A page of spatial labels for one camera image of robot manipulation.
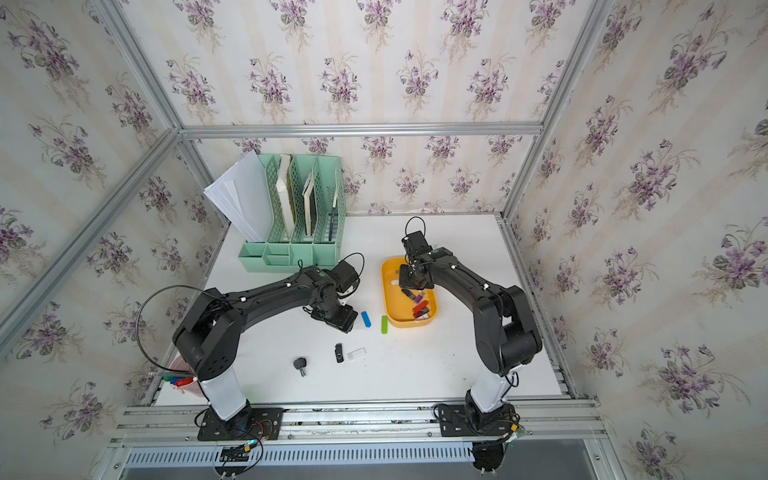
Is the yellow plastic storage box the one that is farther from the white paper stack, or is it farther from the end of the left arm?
the white paper stack

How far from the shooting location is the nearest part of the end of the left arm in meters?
0.76

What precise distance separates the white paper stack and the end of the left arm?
43 centimetres

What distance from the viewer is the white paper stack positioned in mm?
925
